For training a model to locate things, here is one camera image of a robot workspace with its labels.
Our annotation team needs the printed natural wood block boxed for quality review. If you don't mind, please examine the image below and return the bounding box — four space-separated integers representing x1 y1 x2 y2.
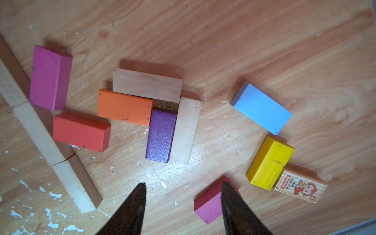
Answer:
273 166 327 203

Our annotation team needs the orange building block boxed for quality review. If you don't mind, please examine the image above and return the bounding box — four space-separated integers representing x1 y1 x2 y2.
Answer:
98 89 153 126

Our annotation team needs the light blue block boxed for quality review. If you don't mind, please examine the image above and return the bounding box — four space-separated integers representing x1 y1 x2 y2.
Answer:
230 82 292 135

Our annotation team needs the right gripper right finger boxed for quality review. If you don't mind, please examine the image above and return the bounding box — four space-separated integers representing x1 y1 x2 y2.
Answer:
221 182 272 235

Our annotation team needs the purple building block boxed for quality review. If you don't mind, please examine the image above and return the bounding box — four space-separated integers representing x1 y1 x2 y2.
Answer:
146 108 177 163

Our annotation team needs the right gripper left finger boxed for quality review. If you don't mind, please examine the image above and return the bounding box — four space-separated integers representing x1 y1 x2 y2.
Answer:
97 182 146 235

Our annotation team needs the yellow block middle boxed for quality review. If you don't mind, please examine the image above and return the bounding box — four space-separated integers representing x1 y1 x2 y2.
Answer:
246 136 295 191

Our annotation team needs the magenta block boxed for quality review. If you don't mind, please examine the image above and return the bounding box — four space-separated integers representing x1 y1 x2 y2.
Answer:
29 46 72 111
193 176 240 225

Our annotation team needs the red building block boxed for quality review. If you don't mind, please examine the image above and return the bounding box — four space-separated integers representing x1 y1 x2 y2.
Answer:
52 113 111 152

